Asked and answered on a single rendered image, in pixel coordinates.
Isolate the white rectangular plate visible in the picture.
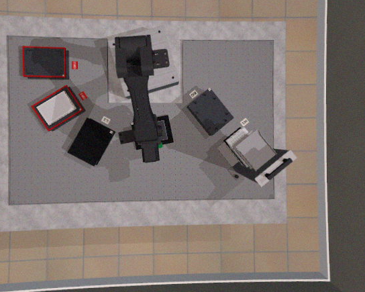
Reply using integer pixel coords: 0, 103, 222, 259
37, 91, 76, 125

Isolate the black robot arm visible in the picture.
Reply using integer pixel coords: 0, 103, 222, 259
115, 35, 170, 162

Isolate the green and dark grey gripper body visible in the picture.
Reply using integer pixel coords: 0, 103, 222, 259
154, 114, 161, 145

